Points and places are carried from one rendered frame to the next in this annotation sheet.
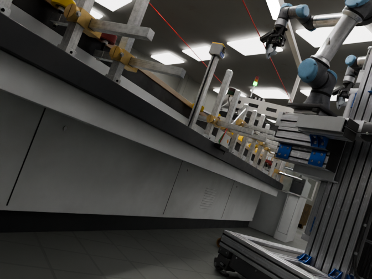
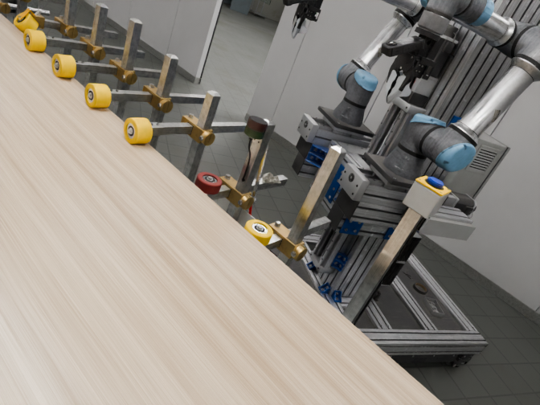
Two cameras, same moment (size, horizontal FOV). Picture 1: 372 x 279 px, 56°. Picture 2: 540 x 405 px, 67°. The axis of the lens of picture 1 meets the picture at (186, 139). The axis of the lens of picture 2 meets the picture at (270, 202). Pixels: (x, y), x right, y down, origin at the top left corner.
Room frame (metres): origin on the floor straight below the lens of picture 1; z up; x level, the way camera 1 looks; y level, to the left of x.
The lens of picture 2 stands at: (2.28, 0.96, 1.49)
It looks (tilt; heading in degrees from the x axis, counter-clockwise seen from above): 27 degrees down; 273
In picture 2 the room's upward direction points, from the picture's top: 23 degrees clockwise
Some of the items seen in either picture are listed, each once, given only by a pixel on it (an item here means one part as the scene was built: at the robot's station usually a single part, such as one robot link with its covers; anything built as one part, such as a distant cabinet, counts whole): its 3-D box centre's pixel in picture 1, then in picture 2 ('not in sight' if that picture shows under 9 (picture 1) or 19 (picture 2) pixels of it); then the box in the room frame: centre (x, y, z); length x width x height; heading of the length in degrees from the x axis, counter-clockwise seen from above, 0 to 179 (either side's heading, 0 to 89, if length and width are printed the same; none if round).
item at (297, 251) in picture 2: (213, 120); (285, 241); (2.25, -0.13, 0.83); 0.13 x 0.06 x 0.05; 152
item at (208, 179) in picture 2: not in sight; (205, 192); (2.54, -0.14, 0.85); 0.08 x 0.08 x 0.11
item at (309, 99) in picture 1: (318, 102); (407, 159); (1.95, -0.63, 1.09); 0.15 x 0.15 x 0.10
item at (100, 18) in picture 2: (260, 147); (93, 60); (3.34, -0.70, 0.90); 0.03 x 0.03 x 0.48; 62
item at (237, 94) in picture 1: (227, 122); (243, 186); (2.45, -0.23, 0.89); 0.03 x 0.03 x 0.48; 62
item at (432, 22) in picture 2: (280, 25); (431, 23); (2.14, -0.32, 1.53); 0.08 x 0.08 x 0.05
